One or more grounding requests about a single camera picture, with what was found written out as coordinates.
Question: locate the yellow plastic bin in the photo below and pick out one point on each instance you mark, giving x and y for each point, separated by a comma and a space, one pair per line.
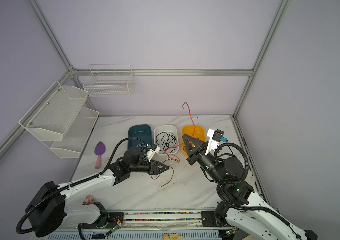
196, 131

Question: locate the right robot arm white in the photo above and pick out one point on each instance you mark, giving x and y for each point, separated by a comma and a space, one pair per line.
241, 206

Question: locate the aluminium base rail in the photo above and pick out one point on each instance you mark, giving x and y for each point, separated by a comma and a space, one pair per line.
166, 225

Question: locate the white plastic bin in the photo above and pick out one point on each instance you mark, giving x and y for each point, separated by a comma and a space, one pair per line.
166, 137

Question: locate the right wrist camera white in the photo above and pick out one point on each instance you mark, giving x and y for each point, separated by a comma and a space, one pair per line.
215, 137

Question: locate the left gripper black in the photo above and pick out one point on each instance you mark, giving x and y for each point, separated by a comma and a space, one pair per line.
154, 168

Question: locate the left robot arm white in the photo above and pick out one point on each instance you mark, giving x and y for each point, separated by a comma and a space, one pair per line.
53, 205

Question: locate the white wire basket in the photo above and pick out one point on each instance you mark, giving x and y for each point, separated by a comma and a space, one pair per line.
109, 81

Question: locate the teal plastic bin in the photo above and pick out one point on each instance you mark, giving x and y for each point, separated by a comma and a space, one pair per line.
143, 132

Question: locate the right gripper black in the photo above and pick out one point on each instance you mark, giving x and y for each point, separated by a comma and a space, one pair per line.
193, 157

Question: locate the white mesh two-tier shelf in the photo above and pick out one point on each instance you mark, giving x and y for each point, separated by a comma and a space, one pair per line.
61, 121

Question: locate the pink small toy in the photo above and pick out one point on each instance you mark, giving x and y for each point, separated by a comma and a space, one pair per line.
88, 200

